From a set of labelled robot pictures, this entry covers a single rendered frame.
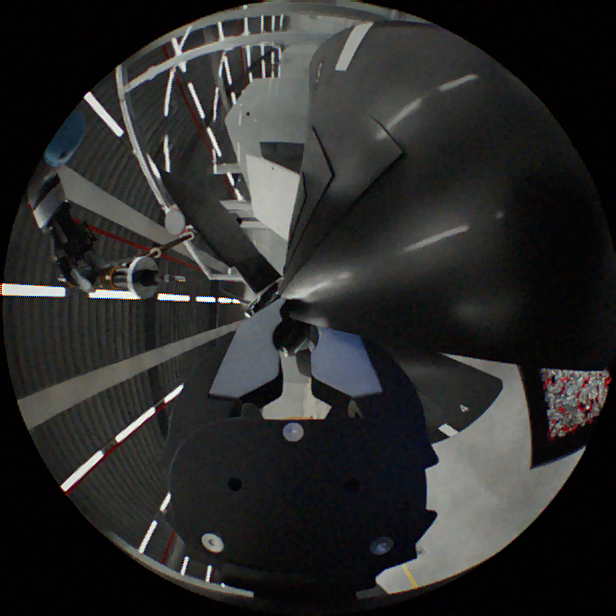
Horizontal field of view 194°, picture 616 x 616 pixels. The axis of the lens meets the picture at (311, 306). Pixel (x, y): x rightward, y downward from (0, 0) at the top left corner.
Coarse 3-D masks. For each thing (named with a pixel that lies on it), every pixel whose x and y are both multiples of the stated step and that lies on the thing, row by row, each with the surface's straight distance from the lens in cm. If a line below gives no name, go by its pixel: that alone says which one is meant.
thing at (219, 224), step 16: (160, 176) 34; (176, 176) 41; (176, 192) 35; (192, 192) 41; (192, 208) 35; (208, 208) 40; (224, 208) 47; (192, 224) 31; (208, 224) 35; (224, 224) 39; (208, 240) 31; (224, 240) 35; (240, 240) 38; (224, 256) 31; (240, 256) 34
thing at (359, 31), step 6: (366, 24) 11; (354, 30) 11; (360, 30) 11; (366, 30) 10; (354, 36) 11; (360, 36) 10; (348, 42) 11; (354, 42) 10; (348, 48) 10; (354, 48) 10; (342, 54) 11; (348, 54) 10; (342, 60) 10; (348, 60) 10; (336, 66) 11; (342, 66) 10
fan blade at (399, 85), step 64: (384, 64) 7; (448, 64) 5; (320, 128) 10; (384, 128) 5; (448, 128) 4; (512, 128) 4; (320, 192) 8; (384, 192) 5; (448, 192) 4; (512, 192) 4; (576, 192) 4; (320, 256) 8; (384, 256) 4; (448, 256) 4; (512, 256) 3; (576, 256) 4; (320, 320) 8; (384, 320) 5; (448, 320) 4; (512, 320) 4; (576, 320) 4
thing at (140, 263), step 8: (128, 264) 41; (136, 264) 33; (144, 264) 35; (152, 264) 36; (128, 272) 34; (136, 272) 33; (128, 280) 33; (136, 280) 33; (136, 288) 34; (144, 288) 35; (152, 288) 36; (136, 296) 34; (144, 296) 35
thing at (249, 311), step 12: (276, 288) 29; (264, 300) 29; (276, 300) 28; (252, 312) 28; (288, 324) 27; (300, 324) 27; (288, 336) 27; (300, 336) 28; (288, 348) 28; (300, 348) 31
